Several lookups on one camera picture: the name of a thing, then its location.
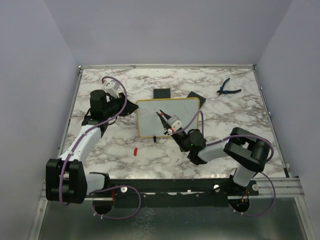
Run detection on blue handled pliers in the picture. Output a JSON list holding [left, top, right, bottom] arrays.
[[216, 77, 242, 96]]

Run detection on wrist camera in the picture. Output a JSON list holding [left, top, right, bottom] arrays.
[[164, 115, 182, 135], [102, 78, 120, 98]]

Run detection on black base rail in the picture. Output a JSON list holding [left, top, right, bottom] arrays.
[[86, 178, 259, 208]]

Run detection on black square block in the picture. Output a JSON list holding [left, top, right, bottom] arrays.
[[187, 91, 207, 109], [153, 88, 171, 99]]

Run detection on yellow framed whiteboard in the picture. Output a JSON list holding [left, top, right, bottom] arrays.
[[135, 97, 200, 138]]

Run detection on metal table frame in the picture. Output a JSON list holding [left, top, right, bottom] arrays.
[[30, 64, 316, 240]]

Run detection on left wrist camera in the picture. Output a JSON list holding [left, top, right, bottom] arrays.
[[102, 78, 120, 98]]

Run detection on black square block right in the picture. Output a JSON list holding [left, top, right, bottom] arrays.
[[187, 91, 207, 109]]

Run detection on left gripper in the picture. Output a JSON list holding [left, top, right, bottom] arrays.
[[104, 92, 139, 119]]

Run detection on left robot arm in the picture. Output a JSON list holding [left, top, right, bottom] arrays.
[[45, 89, 139, 205]]

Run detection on black square block left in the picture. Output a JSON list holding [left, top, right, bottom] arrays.
[[153, 88, 171, 99]]

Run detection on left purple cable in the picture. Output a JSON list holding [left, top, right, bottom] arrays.
[[59, 76, 130, 208]]

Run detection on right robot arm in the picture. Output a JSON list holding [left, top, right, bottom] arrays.
[[156, 110, 274, 196]]

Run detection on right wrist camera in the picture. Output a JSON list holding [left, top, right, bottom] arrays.
[[164, 115, 182, 135]]

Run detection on red marker cap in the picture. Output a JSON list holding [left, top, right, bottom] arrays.
[[133, 147, 138, 156]]

